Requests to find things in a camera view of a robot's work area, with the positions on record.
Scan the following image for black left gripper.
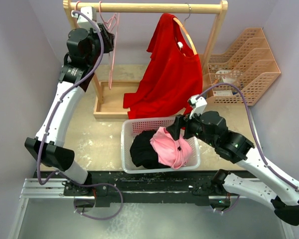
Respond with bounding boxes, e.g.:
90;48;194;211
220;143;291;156
85;23;114;67

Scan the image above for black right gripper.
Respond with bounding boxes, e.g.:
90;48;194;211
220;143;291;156
166;107;218;147

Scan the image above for pink t shirt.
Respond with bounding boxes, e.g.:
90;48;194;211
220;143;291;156
150;127;192;170

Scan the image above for red t shirt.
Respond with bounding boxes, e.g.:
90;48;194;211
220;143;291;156
123;13;203;119

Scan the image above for black t shirt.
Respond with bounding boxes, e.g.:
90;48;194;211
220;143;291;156
130;130;168;169

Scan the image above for wooden hanger with metal hook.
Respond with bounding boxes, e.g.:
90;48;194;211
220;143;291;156
173;3;197;55

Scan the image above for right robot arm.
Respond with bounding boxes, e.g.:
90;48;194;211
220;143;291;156
166;111;299;226

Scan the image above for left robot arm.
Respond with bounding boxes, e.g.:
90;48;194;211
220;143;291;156
24;23;115;195

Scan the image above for white box with red logo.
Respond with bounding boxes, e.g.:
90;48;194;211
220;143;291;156
213;90;233;97

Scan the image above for white plastic basket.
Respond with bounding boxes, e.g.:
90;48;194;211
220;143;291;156
121;116;201;174

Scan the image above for peach plastic file organizer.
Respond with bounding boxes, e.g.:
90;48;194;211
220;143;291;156
203;27;281;106

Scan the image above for wooden clothes rack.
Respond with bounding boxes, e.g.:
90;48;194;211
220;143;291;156
63;0;228;120

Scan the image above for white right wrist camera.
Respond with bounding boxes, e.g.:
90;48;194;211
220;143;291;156
188;95;207;120

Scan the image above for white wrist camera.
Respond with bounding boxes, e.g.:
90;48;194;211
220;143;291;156
71;6;99;32
188;95;207;120

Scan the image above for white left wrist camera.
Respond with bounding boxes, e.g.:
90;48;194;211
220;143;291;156
71;6;99;32

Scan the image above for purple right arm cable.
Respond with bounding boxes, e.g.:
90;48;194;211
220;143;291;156
195;83;299;195

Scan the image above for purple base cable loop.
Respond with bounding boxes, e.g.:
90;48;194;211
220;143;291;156
62;171;124;221

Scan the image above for aluminium rail frame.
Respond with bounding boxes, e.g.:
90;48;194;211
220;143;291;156
9;171;295;239

